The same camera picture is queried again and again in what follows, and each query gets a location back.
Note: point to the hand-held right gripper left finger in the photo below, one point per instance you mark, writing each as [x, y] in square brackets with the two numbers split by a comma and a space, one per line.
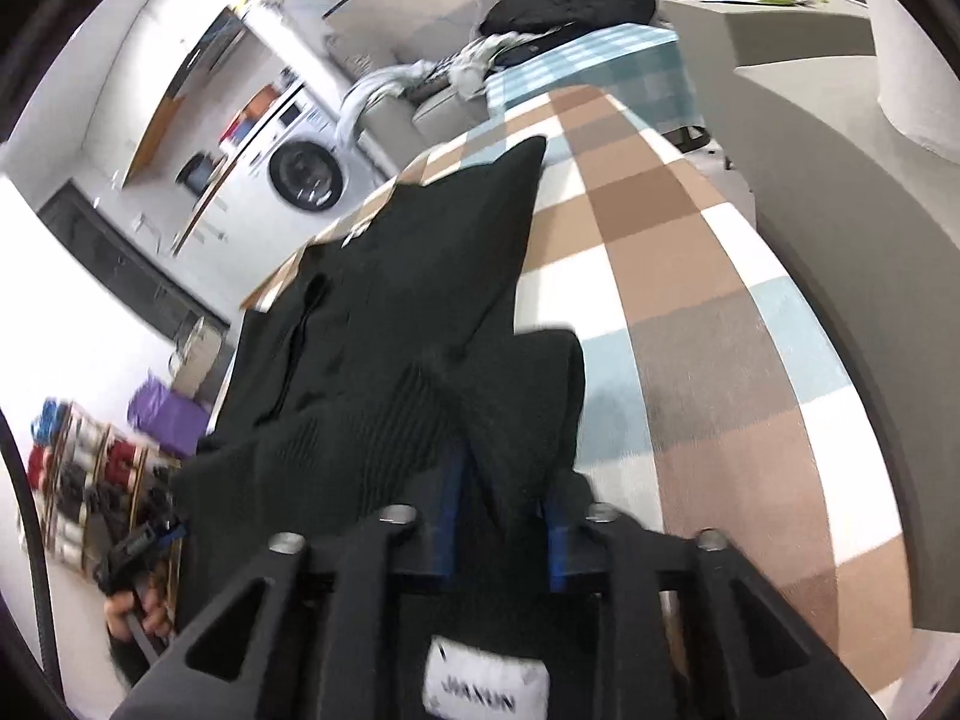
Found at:
[450, 532]

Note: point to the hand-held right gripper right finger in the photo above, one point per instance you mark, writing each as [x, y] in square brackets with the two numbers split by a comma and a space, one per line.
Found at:
[559, 555]

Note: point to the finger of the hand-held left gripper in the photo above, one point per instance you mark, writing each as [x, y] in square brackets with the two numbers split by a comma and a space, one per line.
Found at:
[177, 533]

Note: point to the black knit garment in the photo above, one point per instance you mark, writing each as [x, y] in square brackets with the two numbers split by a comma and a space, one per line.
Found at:
[412, 277]

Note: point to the person's left hand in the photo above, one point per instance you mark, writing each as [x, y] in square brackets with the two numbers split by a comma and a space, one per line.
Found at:
[157, 615]

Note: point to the shoe rack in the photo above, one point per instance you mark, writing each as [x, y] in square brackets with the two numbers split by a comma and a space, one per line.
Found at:
[90, 480]

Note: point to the purple bin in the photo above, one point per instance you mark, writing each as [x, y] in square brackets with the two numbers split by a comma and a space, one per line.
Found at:
[165, 416]

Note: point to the white woven basket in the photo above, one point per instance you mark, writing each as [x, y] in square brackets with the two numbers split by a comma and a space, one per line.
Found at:
[199, 356]

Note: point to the dark glass door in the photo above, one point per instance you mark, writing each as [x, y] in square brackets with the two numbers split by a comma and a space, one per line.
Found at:
[127, 259]

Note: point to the brown checkered blanket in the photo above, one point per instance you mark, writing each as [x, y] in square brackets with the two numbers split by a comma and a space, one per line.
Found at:
[675, 277]

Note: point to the dark cooking pot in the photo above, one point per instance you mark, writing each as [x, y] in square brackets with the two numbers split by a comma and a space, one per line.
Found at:
[196, 172]

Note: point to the white washing machine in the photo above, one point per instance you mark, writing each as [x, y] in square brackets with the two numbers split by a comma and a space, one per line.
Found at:
[307, 172]

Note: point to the grey sofa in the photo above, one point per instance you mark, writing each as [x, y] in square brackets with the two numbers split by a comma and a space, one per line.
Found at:
[435, 124]

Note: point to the grey white cloth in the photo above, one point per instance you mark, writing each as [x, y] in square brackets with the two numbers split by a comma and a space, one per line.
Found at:
[390, 86]

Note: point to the teal checkered blanket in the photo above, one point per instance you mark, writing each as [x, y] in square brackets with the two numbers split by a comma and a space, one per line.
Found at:
[600, 64]

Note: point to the grey cabinet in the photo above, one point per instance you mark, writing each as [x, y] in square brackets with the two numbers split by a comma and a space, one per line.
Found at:
[780, 30]

